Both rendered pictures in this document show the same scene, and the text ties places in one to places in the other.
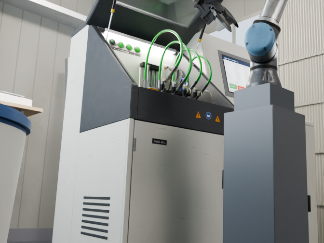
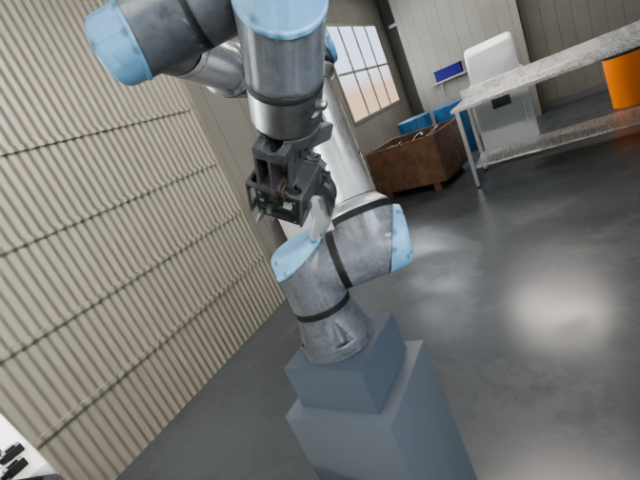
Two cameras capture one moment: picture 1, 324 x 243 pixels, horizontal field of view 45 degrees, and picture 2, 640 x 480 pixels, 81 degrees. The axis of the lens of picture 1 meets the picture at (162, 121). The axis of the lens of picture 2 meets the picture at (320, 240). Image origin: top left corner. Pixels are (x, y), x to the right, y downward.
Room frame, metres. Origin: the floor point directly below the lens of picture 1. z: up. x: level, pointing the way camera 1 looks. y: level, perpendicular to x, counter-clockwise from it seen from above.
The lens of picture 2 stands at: (1.72, 0.26, 1.31)
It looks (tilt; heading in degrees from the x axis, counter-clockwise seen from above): 16 degrees down; 258
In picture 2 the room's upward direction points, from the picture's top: 24 degrees counter-clockwise
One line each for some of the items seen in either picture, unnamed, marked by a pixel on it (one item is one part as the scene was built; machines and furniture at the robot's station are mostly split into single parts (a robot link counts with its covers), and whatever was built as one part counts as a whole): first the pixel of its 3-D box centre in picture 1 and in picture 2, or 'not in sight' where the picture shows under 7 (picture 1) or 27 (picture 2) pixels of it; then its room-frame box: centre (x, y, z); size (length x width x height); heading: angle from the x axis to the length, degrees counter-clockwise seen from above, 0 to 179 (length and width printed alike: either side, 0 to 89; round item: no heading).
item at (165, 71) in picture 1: (170, 82); not in sight; (2.54, -0.05, 1.20); 0.13 x 0.03 x 0.31; 124
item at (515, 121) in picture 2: not in sight; (500, 96); (-2.13, -3.91, 0.71); 0.72 x 0.67 x 1.41; 43
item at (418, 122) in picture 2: not in sight; (438, 134); (-1.96, -5.18, 0.40); 1.10 x 0.70 x 0.81; 131
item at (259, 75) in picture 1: (263, 80); (329, 319); (1.62, -0.43, 0.95); 0.15 x 0.15 x 0.10
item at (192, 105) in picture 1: (187, 114); not in sight; (1.99, -0.13, 0.87); 0.62 x 0.04 x 0.16; 124
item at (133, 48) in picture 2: not in sight; (208, 61); (1.63, -0.39, 1.46); 0.49 x 0.11 x 0.12; 70
